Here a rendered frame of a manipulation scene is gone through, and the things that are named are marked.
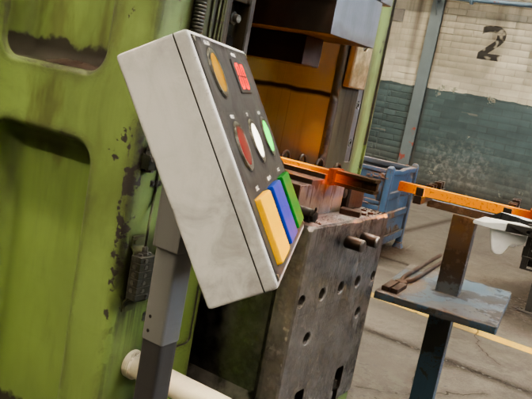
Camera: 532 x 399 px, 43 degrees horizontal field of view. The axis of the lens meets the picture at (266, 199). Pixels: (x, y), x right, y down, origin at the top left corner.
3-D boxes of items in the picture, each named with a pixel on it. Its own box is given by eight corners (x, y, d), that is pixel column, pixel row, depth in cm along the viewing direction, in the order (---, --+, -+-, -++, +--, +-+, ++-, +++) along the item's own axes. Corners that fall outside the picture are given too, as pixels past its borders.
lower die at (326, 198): (339, 210, 149) (347, 173, 147) (294, 218, 132) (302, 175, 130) (192, 169, 170) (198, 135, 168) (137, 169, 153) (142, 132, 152)
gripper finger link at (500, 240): (472, 251, 117) (524, 260, 117) (480, 218, 116) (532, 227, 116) (466, 246, 120) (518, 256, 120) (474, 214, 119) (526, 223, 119)
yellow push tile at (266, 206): (290, 248, 80) (269, 188, 79) (284, 263, 72) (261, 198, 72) (276, 253, 80) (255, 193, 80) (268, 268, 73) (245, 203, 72)
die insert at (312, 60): (318, 68, 145) (324, 40, 144) (301, 64, 139) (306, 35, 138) (209, 50, 161) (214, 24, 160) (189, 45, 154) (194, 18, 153)
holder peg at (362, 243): (365, 252, 140) (367, 240, 140) (359, 253, 138) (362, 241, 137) (347, 246, 142) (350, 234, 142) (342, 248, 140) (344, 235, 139)
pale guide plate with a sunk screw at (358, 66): (364, 90, 172) (378, 23, 169) (349, 87, 164) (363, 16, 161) (357, 89, 173) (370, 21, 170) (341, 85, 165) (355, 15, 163)
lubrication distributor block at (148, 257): (156, 312, 120) (169, 238, 117) (131, 319, 115) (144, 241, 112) (142, 305, 122) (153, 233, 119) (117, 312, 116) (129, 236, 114)
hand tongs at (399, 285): (438, 256, 223) (439, 252, 223) (451, 259, 221) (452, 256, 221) (381, 289, 170) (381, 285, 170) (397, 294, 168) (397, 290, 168)
